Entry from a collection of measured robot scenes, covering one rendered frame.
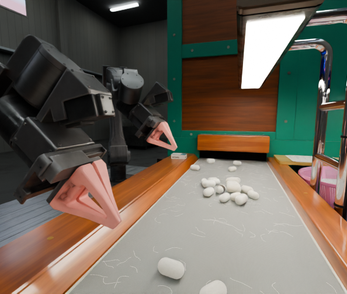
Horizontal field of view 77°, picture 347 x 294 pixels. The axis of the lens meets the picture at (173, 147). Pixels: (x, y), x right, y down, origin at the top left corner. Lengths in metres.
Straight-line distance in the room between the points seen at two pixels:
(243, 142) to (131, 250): 0.72
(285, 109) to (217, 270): 0.82
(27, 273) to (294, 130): 0.98
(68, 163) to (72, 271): 0.14
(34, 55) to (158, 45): 10.61
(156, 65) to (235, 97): 9.75
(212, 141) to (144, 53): 10.28
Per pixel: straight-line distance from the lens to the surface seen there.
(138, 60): 11.21
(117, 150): 0.86
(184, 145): 1.06
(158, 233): 0.40
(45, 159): 0.25
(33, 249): 0.36
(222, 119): 1.04
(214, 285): 0.27
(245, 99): 1.04
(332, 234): 0.41
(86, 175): 0.26
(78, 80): 0.25
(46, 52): 0.29
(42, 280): 0.31
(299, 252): 0.40
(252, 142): 0.97
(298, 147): 1.06
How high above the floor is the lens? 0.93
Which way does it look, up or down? 8 degrees down
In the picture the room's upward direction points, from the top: straight up
